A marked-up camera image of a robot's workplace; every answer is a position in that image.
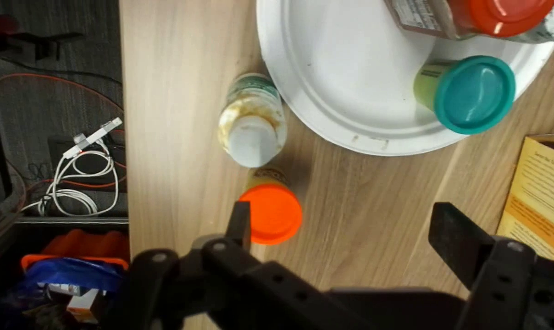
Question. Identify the white paper plate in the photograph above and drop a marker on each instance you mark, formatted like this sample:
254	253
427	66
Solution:
344	74

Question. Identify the brown spice jar orange lid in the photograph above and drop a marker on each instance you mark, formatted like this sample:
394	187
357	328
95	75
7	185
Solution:
473	15

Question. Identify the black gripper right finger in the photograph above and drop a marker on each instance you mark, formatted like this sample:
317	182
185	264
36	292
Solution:
509	281

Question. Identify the orange and blue bag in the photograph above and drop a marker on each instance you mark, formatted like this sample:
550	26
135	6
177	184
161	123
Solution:
76	268

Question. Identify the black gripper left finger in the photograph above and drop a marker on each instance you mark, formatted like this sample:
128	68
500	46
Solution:
229	286

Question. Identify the yellow open tea box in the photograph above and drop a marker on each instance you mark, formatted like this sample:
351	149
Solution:
540	195

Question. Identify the green tub teal lid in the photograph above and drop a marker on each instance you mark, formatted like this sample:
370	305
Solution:
473	94

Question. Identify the white bottle green label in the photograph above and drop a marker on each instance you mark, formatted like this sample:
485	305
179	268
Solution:
252	125

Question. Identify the yellow tub orange lid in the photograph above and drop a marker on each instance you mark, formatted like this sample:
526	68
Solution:
271	213

